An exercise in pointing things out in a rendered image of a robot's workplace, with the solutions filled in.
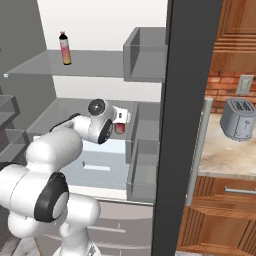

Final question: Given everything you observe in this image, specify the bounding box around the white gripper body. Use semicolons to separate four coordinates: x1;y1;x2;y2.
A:
120;108;133;125

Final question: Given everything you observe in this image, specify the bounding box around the grey fridge door bin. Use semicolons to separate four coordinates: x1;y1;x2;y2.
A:
122;26;168;84
131;101;162;143
125;138;158;204

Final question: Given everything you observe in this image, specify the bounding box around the dark grey fridge door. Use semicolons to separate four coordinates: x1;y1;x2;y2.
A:
150;0;224;256

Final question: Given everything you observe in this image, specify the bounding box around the grey glass fridge shelf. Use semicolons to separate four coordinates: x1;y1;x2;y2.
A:
25;97;139;143
3;49;126;80

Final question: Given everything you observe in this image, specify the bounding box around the grey fridge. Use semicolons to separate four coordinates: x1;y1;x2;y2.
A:
0;0;169;256

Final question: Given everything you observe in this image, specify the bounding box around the grey fridge door with bins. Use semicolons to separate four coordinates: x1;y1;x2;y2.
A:
0;0;48;164

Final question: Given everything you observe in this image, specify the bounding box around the pale blue crisper drawer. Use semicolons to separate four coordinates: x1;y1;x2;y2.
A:
59;138;133;192

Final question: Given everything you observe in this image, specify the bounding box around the pink yellow bottle black cap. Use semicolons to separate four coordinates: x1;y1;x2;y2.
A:
58;30;73;66

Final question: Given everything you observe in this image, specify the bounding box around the grey freezer drawer front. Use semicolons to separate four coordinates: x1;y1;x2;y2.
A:
33;195;155;256

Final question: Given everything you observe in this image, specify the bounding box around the grey toaster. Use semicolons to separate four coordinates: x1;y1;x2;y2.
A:
219;97;256;143

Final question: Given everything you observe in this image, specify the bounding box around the brown wooden drawer front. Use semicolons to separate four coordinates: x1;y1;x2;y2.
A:
191;175;256;219

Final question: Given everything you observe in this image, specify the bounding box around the brown wooden cupboard door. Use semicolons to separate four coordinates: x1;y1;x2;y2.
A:
175;205;256;256

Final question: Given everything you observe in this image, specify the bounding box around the grey fridge door handle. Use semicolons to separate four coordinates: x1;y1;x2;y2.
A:
185;96;214;207

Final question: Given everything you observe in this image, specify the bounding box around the grey freezer drawer handle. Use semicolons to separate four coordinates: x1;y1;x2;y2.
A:
87;225;127;235

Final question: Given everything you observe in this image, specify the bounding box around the grey wall outlet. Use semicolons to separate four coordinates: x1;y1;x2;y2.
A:
235;74;255;97

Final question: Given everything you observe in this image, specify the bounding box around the brown wooden wall cupboard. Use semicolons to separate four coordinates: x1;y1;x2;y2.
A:
209;0;256;73

